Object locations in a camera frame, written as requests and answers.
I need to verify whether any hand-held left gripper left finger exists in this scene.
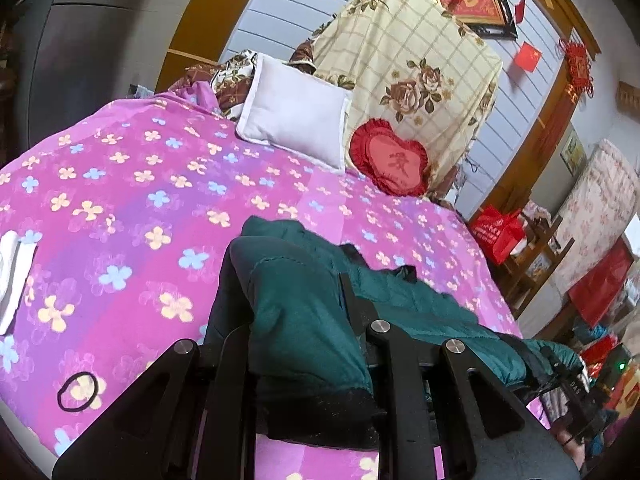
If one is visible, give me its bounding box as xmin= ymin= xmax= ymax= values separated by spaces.
xmin=52 ymin=324 xmax=257 ymax=480

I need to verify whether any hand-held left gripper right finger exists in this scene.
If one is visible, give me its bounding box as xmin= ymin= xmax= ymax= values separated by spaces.
xmin=340 ymin=274 xmax=546 ymax=480

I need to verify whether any dark green padded jacket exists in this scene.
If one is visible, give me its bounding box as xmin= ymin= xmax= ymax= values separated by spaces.
xmin=202 ymin=216 xmax=586 ymax=448

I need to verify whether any person's right forearm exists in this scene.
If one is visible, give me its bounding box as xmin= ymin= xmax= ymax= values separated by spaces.
xmin=550 ymin=422 xmax=588 ymax=476

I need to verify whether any wooden shelf stand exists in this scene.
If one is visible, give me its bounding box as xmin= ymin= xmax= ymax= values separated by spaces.
xmin=500 ymin=200 xmax=576 ymax=321

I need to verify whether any red shopping bag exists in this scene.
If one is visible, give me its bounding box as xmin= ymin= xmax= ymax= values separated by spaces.
xmin=469 ymin=205 xmax=526 ymax=266

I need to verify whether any red heart cushion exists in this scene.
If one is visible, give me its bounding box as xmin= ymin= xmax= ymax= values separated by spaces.
xmin=349 ymin=117 xmax=431 ymax=197

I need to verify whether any pale floral mattress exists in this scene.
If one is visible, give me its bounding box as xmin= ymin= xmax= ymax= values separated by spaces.
xmin=552 ymin=140 xmax=640 ymax=293

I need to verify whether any pink floral bedsheet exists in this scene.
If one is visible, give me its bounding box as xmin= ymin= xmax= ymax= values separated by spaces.
xmin=0 ymin=80 xmax=526 ymax=480

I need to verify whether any white folded cloth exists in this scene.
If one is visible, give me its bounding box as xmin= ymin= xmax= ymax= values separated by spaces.
xmin=0 ymin=230 xmax=40 ymax=336

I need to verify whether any white pillow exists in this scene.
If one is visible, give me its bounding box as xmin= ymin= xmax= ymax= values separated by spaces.
xmin=235 ymin=52 xmax=353 ymax=175

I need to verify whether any brown floral quilt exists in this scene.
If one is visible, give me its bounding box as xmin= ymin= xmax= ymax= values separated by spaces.
xmin=170 ymin=42 xmax=321 ymax=121

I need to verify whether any beige floral checked cloth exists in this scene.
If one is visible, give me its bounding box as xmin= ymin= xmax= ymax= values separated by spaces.
xmin=312 ymin=0 xmax=503 ymax=201

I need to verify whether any red knot ornament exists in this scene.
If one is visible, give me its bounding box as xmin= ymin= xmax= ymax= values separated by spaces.
xmin=559 ymin=37 xmax=595 ymax=101

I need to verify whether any grey wardrobe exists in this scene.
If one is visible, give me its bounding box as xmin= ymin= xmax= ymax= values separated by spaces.
xmin=15 ymin=0 xmax=216 ymax=156

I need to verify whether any black hair tie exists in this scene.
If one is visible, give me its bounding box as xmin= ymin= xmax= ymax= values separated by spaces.
xmin=57 ymin=373 xmax=99 ymax=413

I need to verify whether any wall calendar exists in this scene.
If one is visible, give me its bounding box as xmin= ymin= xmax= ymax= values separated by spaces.
xmin=560 ymin=125 xmax=588 ymax=176

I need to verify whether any wooden wall trim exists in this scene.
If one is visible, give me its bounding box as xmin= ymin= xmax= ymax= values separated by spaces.
xmin=467 ymin=0 xmax=601 ymax=221
xmin=155 ymin=0 xmax=276 ymax=93

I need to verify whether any wooden wall rack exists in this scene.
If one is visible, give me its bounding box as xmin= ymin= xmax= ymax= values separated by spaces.
xmin=617 ymin=81 xmax=640 ymax=121

